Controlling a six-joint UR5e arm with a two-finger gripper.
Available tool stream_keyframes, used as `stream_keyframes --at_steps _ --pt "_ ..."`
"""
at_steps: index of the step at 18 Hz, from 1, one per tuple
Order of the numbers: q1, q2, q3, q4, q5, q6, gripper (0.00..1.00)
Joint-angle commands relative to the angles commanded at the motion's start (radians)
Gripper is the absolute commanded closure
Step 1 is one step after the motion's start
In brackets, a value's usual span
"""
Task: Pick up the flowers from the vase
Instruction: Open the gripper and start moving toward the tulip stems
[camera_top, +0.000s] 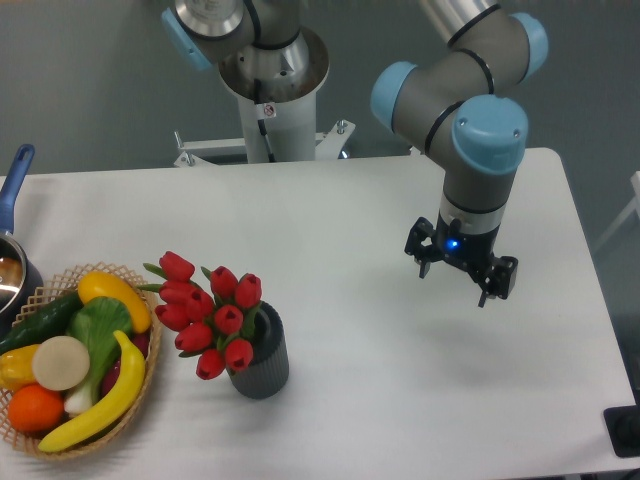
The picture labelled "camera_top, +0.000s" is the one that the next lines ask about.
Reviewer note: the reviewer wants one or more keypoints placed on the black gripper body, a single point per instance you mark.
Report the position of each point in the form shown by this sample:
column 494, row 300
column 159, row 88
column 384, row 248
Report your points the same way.
column 469, row 252

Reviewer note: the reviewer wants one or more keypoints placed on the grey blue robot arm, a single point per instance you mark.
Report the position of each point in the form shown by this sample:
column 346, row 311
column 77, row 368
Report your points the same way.
column 454, row 112

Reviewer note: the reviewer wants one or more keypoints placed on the dark grey ribbed vase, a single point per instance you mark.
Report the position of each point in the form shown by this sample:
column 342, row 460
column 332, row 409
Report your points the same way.
column 268, row 371

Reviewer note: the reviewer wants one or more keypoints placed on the black device at table edge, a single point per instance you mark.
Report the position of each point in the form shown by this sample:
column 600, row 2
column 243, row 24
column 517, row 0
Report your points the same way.
column 623, row 429

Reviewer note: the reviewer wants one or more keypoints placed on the red tulip bouquet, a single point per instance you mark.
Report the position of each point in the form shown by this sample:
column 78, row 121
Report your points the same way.
column 217, row 324

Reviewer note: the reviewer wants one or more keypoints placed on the dark red vegetable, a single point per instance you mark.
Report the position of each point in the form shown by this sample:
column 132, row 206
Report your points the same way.
column 141, row 341

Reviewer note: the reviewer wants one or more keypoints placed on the yellow banana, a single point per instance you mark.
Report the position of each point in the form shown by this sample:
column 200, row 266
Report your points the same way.
column 107, row 410

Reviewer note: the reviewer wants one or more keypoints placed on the green bok choy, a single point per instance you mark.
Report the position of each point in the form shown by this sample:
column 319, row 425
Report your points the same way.
column 94, row 326

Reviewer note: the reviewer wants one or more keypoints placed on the woven wicker basket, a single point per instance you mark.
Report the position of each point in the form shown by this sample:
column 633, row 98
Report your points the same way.
column 52, row 289

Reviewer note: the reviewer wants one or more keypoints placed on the green cucumber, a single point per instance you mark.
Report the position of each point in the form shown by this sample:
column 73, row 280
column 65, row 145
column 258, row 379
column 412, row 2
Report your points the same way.
column 50, row 320

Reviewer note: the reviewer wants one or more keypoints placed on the beige round slice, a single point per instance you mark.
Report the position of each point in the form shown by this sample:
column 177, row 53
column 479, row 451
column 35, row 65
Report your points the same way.
column 60, row 363

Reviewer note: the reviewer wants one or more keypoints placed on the orange fruit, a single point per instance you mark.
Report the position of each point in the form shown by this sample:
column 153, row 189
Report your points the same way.
column 34, row 409

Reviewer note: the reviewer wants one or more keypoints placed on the yellow bell pepper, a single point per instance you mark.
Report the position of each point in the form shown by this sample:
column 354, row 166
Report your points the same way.
column 16, row 367

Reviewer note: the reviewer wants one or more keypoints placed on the white frame at right edge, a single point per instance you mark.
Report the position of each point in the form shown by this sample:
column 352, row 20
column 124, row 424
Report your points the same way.
column 631, row 209

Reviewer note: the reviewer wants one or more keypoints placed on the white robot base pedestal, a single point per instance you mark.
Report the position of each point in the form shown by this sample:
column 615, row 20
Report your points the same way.
column 275, row 90

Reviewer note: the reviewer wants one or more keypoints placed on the blue handled saucepan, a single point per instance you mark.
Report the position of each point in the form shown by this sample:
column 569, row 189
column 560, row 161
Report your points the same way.
column 19, row 277

